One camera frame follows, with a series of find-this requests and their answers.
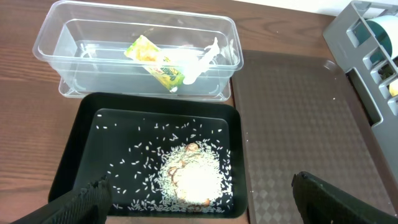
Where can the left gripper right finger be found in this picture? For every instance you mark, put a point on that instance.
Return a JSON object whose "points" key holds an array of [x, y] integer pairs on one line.
{"points": [[320, 202]]}

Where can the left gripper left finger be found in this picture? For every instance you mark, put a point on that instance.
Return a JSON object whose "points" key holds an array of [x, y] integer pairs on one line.
{"points": [[89, 204]]}

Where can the yellow plate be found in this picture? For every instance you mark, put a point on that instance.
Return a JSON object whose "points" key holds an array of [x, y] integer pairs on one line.
{"points": [[393, 88]]}

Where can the green orange snack wrapper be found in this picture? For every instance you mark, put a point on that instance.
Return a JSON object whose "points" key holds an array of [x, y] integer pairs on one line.
{"points": [[155, 62]]}

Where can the clear plastic wrapper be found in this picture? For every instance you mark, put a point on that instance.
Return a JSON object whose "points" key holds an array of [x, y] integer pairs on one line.
{"points": [[197, 62]]}

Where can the light blue bowl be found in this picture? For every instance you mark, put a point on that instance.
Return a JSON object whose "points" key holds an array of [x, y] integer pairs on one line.
{"points": [[385, 30]]}

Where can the grey dishwasher rack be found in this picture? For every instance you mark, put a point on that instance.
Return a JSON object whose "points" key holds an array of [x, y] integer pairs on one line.
{"points": [[371, 80]]}

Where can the black tray bin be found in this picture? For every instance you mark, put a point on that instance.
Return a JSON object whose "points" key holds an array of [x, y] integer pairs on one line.
{"points": [[75, 171]]}

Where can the brown serving tray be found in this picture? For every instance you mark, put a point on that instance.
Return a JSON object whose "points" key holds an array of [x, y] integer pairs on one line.
{"points": [[299, 113]]}

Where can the spilled rice pile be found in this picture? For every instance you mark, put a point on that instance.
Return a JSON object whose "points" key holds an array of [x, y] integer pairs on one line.
{"points": [[192, 177]]}

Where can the clear plastic bin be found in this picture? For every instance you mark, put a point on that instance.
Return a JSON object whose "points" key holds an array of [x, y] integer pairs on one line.
{"points": [[84, 42]]}

